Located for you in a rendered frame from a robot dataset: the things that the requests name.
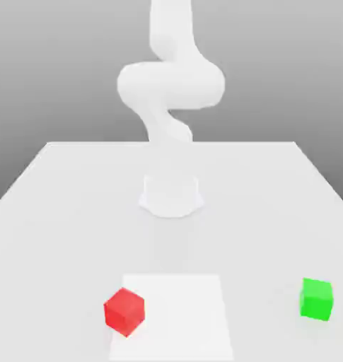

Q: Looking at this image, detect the small red cube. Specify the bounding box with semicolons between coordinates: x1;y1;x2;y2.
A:
103;287;146;338

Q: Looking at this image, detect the small green cube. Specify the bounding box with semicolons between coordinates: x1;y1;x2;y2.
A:
298;277;334;322

